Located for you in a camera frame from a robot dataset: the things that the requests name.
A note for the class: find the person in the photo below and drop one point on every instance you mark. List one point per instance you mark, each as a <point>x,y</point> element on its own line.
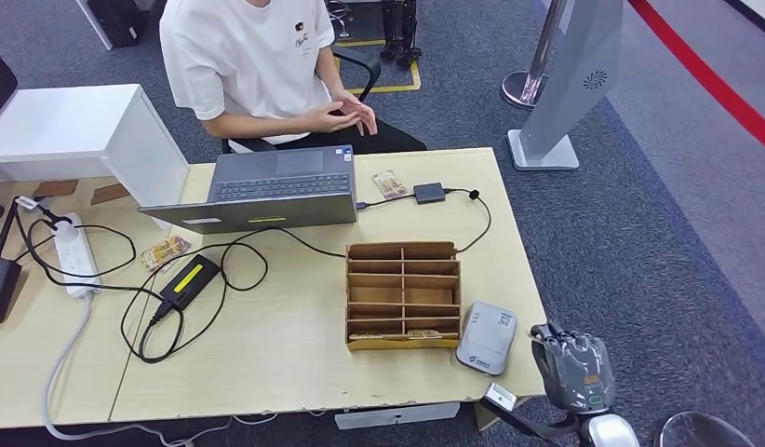
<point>247,62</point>

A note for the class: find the person's right hand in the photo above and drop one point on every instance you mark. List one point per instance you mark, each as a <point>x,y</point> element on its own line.
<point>333,118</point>

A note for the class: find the white power strip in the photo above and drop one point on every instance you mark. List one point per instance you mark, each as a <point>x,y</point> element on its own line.
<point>77,260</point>

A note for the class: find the ID card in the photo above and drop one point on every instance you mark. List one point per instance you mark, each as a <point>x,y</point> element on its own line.
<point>389,184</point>

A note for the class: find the wooden card organizer box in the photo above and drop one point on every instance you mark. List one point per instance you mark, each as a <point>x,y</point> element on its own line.
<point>404,296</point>

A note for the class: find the gold room key card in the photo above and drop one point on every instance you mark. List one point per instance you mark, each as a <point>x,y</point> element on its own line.
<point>424,335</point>

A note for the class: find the silver kiosk stand white base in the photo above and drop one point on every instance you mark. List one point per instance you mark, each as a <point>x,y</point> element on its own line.
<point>570,80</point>

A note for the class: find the chrome chair base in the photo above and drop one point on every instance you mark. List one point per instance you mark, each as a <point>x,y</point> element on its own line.
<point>339,18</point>

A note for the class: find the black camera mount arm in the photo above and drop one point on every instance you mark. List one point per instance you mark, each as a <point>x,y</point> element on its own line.
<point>530,426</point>

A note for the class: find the black standing robot legs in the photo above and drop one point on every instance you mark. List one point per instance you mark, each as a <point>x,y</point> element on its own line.
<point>400,37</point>

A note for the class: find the yellow patterned card packet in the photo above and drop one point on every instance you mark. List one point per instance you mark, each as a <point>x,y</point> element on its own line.
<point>165,253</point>

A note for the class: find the black computer tower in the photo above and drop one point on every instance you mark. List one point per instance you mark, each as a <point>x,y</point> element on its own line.
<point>117,21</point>

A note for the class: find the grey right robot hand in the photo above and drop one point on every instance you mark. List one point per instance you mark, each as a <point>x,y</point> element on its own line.
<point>573,370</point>

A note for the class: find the white plug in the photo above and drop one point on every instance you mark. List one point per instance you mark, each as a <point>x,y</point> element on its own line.
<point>66,231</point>

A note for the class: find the person's right forearm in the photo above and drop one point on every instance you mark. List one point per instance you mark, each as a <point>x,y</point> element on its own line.
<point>259,126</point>

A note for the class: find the small black adapter box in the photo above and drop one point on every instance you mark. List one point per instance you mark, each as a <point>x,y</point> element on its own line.
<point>429,193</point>

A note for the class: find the black power brick yellow label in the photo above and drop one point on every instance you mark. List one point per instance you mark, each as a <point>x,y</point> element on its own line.
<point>188,282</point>

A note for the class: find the hotel room key card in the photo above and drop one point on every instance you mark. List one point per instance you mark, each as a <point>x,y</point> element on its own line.
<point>365,337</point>

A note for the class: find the grey laptop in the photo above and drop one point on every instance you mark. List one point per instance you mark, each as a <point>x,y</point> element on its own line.
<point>277,213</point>

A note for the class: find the brown cardboard piece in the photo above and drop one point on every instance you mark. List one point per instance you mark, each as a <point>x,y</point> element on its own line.
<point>110,193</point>
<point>56,187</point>

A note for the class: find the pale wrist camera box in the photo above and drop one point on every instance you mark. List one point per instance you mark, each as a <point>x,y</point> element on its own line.
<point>499,396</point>

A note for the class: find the person's left hand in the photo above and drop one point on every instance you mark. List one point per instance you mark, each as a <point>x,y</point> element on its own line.
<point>361,111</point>

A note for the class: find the white bracket under desk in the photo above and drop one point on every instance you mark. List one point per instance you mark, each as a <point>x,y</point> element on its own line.
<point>395,416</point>

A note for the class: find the black office chair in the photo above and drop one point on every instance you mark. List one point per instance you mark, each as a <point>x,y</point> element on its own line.
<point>364,58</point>

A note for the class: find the grey white card reader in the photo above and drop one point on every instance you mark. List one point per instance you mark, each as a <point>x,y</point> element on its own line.
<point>487,336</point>

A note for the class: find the round grey metal base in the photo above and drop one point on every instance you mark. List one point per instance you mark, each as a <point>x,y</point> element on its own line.
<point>703,432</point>

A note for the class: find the chrome stanchion post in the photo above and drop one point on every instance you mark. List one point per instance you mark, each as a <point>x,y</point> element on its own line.
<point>527,86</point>

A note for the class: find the white table leg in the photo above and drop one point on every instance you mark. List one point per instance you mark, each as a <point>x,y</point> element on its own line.
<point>93,24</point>

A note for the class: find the person's left forearm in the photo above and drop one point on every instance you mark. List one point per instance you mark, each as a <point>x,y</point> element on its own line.
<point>330,74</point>

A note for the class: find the black desk device with stand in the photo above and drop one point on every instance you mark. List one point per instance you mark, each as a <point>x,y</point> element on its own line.
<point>0,289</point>

